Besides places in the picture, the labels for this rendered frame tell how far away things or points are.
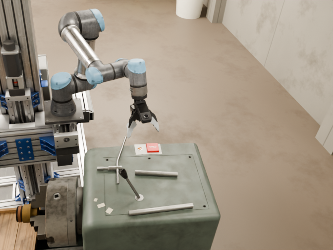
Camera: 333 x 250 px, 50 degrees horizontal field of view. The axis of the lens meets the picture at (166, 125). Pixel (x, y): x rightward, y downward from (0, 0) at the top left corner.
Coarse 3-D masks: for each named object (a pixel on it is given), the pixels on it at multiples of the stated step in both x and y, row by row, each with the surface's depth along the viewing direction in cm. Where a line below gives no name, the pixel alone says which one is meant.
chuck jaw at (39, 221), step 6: (36, 216) 161; (42, 216) 162; (30, 222) 159; (36, 222) 159; (42, 222) 159; (36, 228) 158; (42, 228) 156; (42, 234) 154; (48, 240) 155; (54, 240) 156
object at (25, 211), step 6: (24, 204) 164; (30, 204) 163; (18, 210) 161; (24, 210) 161; (30, 210) 161; (36, 210) 163; (18, 216) 160; (24, 216) 160; (30, 216) 161; (24, 222) 162
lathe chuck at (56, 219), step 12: (60, 180) 163; (48, 192) 155; (60, 192) 156; (48, 204) 152; (60, 204) 153; (48, 216) 151; (60, 216) 152; (48, 228) 151; (60, 228) 152; (60, 240) 155
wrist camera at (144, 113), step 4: (140, 100) 157; (144, 100) 157; (136, 104) 155; (140, 104) 155; (144, 104) 155; (136, 108) 156; (140, 108) 154; (144, 108) 154; (140, 112) 153; (144, 112) 153; (148, 112) 153; (140, 116) 152; (144, 116) 151; (148, 116) 151; (144, 120) 150; (148, 120) 151
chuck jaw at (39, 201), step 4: (52, 180) 165; (40, 184) 164; (44, 184) 164; (40, 188) 162; (44, 188) 163; (40, 192) 162; (44, 192) 163; (36, 196) 162; (40, 196) 163; (44, 196) 163; (32, 200) 164; (36, 200) 163; (40, 200) 163; (44, 200) 163; (32, 204) 162; (36, 204) 163; (40, 204) 163; (44, 204) 163
